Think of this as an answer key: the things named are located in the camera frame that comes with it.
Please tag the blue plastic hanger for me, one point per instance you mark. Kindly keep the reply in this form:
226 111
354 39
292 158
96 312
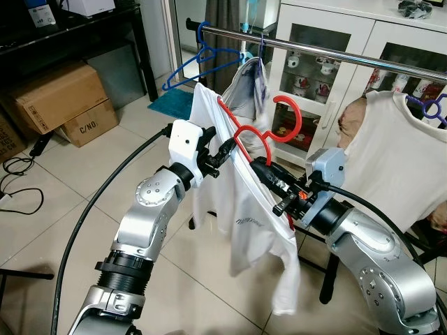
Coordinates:
207 54

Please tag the white glass-door cabinet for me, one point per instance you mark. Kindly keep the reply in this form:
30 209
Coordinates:
363 31

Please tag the plain white box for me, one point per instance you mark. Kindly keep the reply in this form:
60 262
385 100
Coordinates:
91 7

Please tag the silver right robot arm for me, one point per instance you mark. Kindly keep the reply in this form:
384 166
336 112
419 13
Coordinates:
377 265

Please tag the white box with blue label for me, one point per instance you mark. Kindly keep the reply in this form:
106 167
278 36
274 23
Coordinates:
40 14

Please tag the red plastic hanger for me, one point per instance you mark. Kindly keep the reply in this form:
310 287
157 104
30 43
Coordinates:
297 118

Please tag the grey curtain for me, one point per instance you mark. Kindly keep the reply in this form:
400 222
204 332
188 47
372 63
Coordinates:
222 28

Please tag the clothes rack with steel rail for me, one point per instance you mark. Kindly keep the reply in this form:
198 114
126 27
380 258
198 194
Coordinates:
335 53

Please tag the black floor stand leg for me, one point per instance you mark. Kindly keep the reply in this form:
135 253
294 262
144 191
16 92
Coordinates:
24 273

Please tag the white t-shirt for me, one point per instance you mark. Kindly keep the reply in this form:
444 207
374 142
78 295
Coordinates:
237 230

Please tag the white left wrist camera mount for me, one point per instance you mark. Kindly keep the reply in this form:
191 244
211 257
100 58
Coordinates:
185 143

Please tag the teal floor mat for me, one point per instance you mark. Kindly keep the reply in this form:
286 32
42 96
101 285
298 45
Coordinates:
171 105

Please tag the grey crumpled item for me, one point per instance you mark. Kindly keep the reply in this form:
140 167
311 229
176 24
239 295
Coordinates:
415 8

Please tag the small printed cardboard box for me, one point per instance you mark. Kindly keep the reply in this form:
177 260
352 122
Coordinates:
91 125

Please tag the black shelf unit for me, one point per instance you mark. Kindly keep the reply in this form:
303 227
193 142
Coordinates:
42 42

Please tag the large cardboard box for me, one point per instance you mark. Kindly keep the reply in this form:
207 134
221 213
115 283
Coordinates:
56 98

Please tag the purple plastic hanger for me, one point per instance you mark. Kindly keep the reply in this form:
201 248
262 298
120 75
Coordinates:
433 108

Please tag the light grey hanging garment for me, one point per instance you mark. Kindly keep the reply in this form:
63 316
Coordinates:
244 91

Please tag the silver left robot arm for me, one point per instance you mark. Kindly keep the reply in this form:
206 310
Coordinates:
150 202

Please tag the cream shirt with tan sleeves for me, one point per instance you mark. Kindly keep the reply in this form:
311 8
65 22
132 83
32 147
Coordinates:
398 160

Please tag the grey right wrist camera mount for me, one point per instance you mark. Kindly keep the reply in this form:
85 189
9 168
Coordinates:
328 171

